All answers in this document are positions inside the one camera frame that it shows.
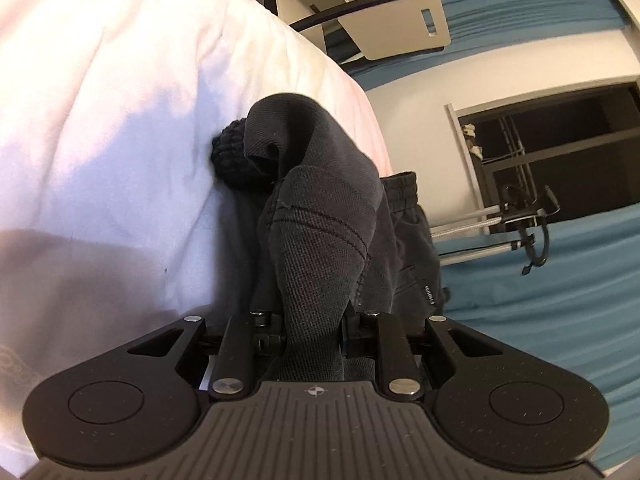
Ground metal stand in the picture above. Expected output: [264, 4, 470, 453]
[429, 184, 562, 277]

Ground beige chair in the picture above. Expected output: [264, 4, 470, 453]
[290, 0, 449, 62]

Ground dark grey pants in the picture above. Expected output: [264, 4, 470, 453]
[240, 92, 451, 386]

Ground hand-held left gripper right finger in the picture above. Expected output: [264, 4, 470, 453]
[341, 310, 505, 402]

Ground black knitted cap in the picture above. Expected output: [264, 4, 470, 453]
[210, 117, 281, 192]

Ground wide blue curtain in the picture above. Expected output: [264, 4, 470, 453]
[434, 204, 640, 472]

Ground dark window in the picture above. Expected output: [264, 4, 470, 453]
[445, 72, 640, 239]

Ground narrow blue curtain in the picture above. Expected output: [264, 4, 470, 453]
[325, 0, 632, 92]

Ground white bed sheet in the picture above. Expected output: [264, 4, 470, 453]
[0, 0, 394, 467]

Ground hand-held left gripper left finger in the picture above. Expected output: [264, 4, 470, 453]
[127, 310, 288, 402]

